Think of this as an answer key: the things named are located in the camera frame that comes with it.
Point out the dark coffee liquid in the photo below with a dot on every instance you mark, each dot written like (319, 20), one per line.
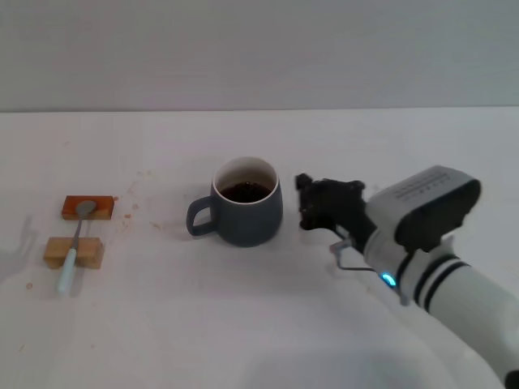
(245, 192)

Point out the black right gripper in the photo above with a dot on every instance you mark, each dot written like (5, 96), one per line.
(342, 206)

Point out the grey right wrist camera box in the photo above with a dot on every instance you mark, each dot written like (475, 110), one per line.
(438, 210)

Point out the light wooden block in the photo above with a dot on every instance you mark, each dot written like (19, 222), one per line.
(91, 251)

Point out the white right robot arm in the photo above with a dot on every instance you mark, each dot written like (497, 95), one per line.
(458, 300)

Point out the reddish brown wooden block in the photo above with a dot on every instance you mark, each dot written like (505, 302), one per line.
(103, 206)

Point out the grey ceramic cup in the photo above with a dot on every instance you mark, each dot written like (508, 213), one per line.
(247, 223)

